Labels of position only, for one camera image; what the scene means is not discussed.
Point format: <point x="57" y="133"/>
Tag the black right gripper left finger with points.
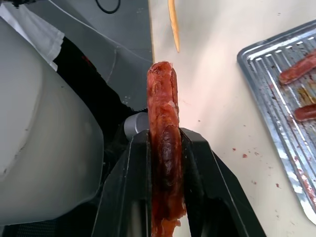
<point x="128" y="187"/>

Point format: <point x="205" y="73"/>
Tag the silver robot torso shell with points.
<point x="37" y="138"/>

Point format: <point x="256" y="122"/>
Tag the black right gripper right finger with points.
<point x="212" y="187"/>

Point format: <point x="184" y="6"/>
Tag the pointed wooden skewer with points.
<point x="173" y="24"/>

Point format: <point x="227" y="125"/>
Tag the red sausage with charred patch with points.
<point x="165" y="148"/>

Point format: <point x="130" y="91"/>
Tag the silver cylindrical robot joint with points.
<point x="135" y="123"/>

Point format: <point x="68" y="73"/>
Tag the black robot waist section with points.
<point x="93" y="86"/>

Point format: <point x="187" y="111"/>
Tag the ribbed metal baking tray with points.
<point x="279" y="118"/>

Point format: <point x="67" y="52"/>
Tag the white cloth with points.
<point x="37" y="32"/>

